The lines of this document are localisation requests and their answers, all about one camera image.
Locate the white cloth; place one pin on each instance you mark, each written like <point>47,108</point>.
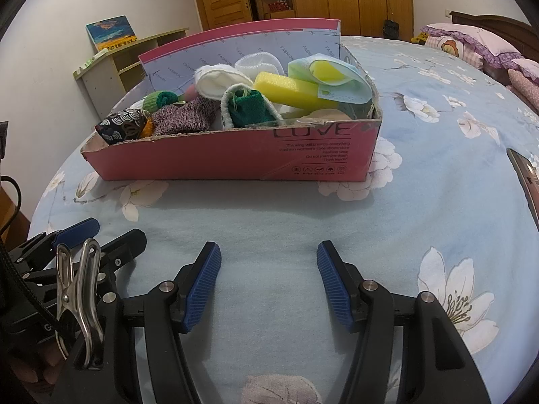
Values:
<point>135,106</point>

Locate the pink soft ball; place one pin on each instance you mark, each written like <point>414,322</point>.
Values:
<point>191,92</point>

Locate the beige round pad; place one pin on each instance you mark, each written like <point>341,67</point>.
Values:
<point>328,115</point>

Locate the pink cartoon print pillow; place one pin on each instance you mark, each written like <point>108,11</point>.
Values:
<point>476,42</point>

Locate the brown knitted sock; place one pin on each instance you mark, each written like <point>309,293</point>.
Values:
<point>185,115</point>

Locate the dark wooden headboard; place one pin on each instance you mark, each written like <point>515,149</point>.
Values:
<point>505,25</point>

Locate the green and white sock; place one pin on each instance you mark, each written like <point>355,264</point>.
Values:
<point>158,101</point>
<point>248,111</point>

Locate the black device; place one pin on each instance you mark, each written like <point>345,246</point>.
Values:
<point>3,141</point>

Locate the pink cardboard box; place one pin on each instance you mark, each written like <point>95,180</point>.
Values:
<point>210,160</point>

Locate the yellow plush toy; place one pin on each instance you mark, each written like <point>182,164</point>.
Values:
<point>417,38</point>

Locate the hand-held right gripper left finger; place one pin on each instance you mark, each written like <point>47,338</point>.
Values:
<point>202,290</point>

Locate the smartphone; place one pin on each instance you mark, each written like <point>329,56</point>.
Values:
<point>526,176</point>

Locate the black hanging bag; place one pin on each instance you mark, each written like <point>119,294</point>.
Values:
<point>391,29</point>

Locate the metal spring clip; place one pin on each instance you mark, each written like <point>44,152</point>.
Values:
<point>80,303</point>

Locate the person's left hand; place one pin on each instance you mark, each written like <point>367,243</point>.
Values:
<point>42,366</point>

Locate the pink ruffled pillow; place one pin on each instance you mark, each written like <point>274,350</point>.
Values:
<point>526,80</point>

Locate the wooden nightstand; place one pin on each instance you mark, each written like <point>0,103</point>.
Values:
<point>6,214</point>

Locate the light blue sock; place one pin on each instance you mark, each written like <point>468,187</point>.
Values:
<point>358,88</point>

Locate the orange sock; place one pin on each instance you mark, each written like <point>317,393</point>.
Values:
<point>148,128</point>

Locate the black patterned sock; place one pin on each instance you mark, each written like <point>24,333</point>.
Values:
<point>122,128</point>

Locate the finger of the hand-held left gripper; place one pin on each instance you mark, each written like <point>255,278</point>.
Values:
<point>75,231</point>
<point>124,246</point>

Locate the white quilted round pad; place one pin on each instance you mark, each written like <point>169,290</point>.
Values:
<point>219,80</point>

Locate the green and white packets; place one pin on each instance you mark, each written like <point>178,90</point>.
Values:
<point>94,58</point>

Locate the blue and yellow painting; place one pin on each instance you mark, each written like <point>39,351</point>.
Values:
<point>111,33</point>

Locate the beige shelf desk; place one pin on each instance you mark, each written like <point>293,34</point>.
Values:
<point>105,75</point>

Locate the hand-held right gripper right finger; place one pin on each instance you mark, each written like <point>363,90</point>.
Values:
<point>334,286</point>

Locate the red basket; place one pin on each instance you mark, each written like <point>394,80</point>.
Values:
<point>278,7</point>

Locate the large yellow sponge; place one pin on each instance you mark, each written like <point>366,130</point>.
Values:
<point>286,90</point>

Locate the small yellow sponge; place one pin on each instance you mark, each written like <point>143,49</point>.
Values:
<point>328,71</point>

